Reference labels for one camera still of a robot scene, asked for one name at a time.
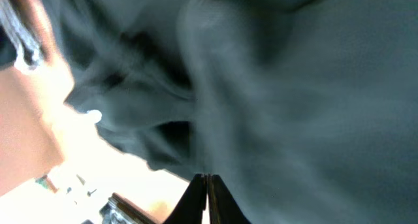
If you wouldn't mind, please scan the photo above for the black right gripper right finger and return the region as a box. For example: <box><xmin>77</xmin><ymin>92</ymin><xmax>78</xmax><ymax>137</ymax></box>
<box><xmin>208</xmin><ymin>175</ymin><xmax>250</xmax><ymax>224</ymax></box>

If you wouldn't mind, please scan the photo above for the black polo shirt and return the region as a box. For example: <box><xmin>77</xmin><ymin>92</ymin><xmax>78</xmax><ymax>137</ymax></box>
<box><xmin>41</xmin><ymin>0</ymin><xmax>417</xmax><ymax>223</ymax></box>

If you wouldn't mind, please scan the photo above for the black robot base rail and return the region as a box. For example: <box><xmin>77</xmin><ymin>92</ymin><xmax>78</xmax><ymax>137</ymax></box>
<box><xmin>80</xmin><ymin>190</ymin><xmax>158</xmax><ymax>224</ymax></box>

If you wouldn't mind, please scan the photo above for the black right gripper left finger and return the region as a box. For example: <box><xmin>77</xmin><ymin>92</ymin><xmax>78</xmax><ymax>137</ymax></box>
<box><xmin>163</xmin><ymin>174</ymin><xmax>207</xmax><ymax>224</ymax></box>

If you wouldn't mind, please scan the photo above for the grey patterned folded garment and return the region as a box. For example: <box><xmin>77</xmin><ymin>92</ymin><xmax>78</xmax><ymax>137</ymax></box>
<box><xmin>1</xmin><ymin>0</ymin><xmax>45</xmax><ymax>72</ymax></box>

